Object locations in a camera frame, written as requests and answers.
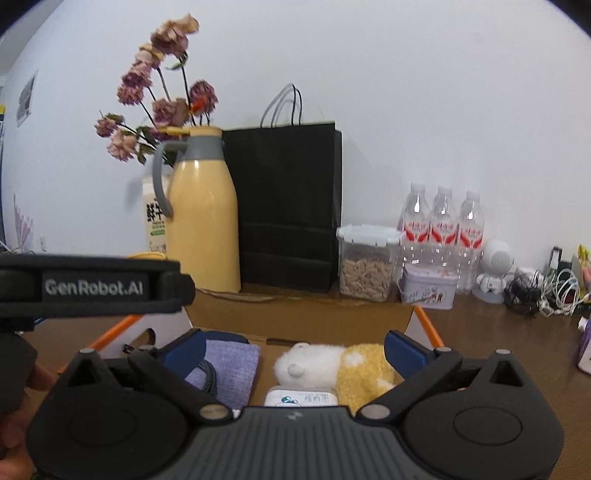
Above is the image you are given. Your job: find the yellow ceramic mug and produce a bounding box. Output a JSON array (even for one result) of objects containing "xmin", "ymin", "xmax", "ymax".
[{"xmin": 127, "ymin": 251, "xmax": 166, "ymax": 261}]

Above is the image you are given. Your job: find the white robot figurine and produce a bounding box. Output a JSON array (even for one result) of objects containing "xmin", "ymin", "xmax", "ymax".
[{"xmin": 472, "ymin": 239, "xmax": 514, "ymax": 304}]

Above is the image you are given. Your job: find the water bottle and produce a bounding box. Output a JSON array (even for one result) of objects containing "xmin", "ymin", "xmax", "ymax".
[
  {"xmin": 401, "ymin": 183, "xmax": 431, "ymax": 268},
  {"xmin": 458, "ymin": 191, "xmax": 485, "ymax": 294},
  {"xmin": 429, "ymin": 186, "xmax": 459, "ymax": 268}
]

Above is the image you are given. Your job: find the red cardboard box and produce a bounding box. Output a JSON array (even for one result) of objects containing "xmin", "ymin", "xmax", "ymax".
[{"xmin": 78, "ymin": 293, "xmax": 444, "ymax": 406}]

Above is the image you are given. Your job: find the black paper shopping bag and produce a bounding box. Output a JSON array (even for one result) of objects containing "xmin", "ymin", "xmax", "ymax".
[{"xmin": 222, "ymin": 84, "xmax": 342, "ymax": 292}]

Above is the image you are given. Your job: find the water bottle right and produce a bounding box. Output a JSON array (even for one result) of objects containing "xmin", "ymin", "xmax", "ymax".
[{"xmin": 458, "ymin": 191, "xmax": 485, "ymax": 294}]

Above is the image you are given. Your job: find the white milk carton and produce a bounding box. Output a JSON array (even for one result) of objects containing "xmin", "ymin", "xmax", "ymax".
[{"xmin": 142, "ymin": 176, "xmax": 167, "ymax": 254}]

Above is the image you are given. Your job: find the white yellow plush toy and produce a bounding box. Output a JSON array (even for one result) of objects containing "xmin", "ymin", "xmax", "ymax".
[{"xmin": 273, "ymin": 342, "xmax": 403, "ymax": 414}]

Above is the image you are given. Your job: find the clear food container with snacks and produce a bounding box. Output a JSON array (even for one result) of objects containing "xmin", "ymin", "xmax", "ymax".
[{"xmin": 337, "ymin": 224, "xmax": 402, "ymax": 302}]

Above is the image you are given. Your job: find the purple grey fabric pouch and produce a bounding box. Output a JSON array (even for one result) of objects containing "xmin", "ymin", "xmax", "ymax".
[{"xmin": 185, "ymin": 340, "xmax": 260, "ymax": 410}]

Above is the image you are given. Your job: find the small white tin box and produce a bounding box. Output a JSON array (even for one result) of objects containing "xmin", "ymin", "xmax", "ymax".
[{"xmin": 399, "ymin": 264, "xmax": 459, "ymax": 310}]

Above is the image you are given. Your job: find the person left hand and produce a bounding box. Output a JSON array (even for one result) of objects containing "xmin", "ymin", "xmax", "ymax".
[{"xmin": 0, "ymin": 364, "xmax": 56, "ymax": 480}]

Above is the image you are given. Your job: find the water bottle middle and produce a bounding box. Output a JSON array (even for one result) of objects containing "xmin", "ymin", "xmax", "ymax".
[{"xmin": 429, "ymin": 186, "xmax": 459, "ymax": 268}]

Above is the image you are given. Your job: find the water bottle left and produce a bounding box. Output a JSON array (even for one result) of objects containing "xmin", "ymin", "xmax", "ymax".
[{"xmin": 401, "ymin": 183, "xmax": 431, "ymax": 268}]

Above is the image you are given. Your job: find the tangle of charger cables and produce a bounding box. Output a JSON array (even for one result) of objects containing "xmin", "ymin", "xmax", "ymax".
[{"xmin": 502, "ymin": 246, "xmax": 591, "ymax": 319}]

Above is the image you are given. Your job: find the purple tissue pack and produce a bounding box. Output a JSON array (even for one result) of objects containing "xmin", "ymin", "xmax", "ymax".
[{"xmin": 577, "ymin": 317, "xmax": 591, "ymax": 375}]

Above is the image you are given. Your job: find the dried pink rose bouquet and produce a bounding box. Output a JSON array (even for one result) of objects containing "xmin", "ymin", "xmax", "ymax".
[{"xmin": 94, "ymin": 14, "xmax": 218, "ymax": 164}]

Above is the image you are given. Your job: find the yellow thermos jug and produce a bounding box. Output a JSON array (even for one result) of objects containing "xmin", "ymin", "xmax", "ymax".
[{"xmin": 152, "ymin": 126, "xmax": 242, "ymax": 293}]

